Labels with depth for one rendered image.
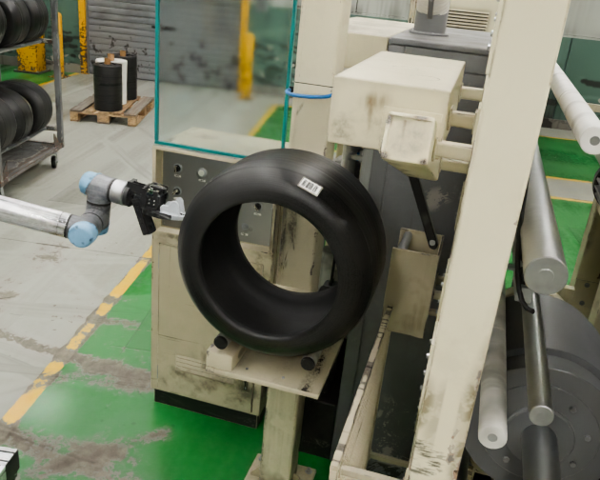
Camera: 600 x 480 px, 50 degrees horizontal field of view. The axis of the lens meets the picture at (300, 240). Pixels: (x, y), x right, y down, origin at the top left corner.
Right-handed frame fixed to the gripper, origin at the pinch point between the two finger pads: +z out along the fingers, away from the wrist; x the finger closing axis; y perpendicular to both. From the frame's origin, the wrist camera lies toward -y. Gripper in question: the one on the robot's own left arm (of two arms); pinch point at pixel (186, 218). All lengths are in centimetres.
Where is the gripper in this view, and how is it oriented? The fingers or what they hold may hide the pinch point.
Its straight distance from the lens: 201.1
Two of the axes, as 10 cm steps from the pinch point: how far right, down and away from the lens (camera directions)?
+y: 1.9, -8.9, -4.1
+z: 9.4, 2.9, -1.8
